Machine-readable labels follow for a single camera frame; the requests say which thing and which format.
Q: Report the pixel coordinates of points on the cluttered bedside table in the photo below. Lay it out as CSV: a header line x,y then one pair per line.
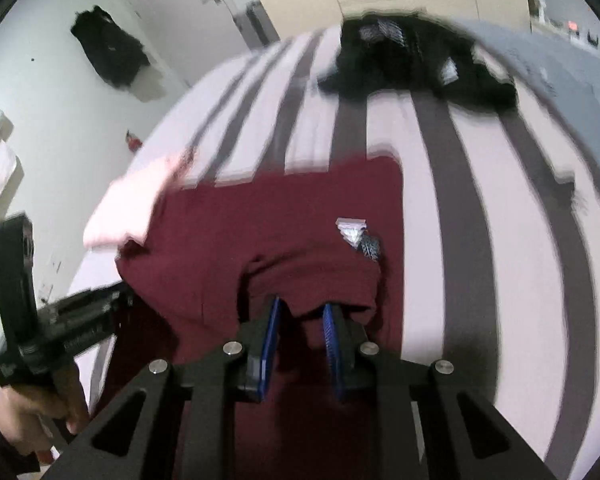
x,y
555,25

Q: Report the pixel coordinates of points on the maroon garment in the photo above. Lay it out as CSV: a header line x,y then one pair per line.
x,y
280,220

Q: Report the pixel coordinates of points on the black hanging garment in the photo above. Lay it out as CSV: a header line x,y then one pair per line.
x,y
110,45

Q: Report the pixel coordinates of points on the digital clock with red display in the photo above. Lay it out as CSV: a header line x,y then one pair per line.
x,y
573,25

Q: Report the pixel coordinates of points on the striped bed sheet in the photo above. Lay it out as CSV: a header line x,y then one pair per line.
x,y
510,310

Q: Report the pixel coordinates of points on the red fire extinguisher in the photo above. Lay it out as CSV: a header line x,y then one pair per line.
x,y
132,141

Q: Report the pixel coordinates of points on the white door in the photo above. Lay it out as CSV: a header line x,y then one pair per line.
x,y
180,15

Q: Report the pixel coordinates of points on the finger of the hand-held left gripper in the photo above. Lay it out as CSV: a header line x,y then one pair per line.
x,y
90,312

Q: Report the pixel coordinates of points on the pink garment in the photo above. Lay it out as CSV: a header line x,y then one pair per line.
x,y
125,205

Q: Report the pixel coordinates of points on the grey blanket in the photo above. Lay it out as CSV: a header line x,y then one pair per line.
x,y
555,70

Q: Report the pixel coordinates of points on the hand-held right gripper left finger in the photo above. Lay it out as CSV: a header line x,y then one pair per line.
x,y
269,350

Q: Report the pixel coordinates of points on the person's left hand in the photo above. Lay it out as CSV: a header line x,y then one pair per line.
x,y
30,410

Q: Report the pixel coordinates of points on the pile of black clothes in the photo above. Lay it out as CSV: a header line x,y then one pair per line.
x,y
405,60

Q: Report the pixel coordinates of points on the silver suitcase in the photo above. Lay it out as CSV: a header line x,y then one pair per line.
x,y
257,22

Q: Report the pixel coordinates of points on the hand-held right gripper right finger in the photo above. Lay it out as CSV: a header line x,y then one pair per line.
x,y
332,355

